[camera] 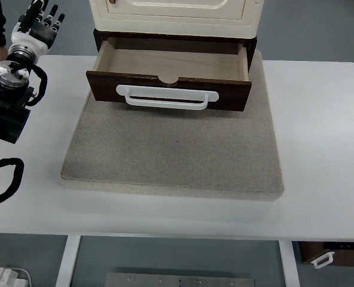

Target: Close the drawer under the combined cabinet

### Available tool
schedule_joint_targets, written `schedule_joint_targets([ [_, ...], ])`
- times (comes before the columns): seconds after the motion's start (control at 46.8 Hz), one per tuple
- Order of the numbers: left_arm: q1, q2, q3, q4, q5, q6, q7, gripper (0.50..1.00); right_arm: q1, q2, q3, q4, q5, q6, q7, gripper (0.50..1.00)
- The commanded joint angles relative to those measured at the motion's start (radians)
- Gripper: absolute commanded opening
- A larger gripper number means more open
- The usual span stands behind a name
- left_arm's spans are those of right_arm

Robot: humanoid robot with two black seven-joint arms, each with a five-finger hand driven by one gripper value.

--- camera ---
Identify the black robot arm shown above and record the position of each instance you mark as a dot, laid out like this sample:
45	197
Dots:
22	85

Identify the brown wooden drawer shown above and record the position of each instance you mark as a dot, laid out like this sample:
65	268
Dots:
194	65

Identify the black white robotic hand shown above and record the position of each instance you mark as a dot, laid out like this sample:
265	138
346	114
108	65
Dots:
35	33

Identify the white table leg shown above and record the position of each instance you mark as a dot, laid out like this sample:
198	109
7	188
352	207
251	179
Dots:
289	264
68	261

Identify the white left table leg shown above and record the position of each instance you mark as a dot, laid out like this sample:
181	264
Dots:
68	261

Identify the cream upper cabinet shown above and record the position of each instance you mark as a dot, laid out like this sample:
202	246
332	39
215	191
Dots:
225	19

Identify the white drawer handle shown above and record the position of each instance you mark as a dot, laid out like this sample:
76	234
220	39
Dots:
171	98

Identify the white right table leg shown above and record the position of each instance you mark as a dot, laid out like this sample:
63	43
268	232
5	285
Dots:
289	264

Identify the brown box with white handle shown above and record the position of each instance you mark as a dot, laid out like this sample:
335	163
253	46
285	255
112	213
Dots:
321	254

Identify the white power adapter with cable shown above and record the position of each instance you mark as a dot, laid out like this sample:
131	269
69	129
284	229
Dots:
14	277

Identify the dark brown cabinet base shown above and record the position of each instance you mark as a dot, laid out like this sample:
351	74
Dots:
249	44

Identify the beige fabric pad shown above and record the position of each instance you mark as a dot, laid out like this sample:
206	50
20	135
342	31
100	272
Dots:
169	152

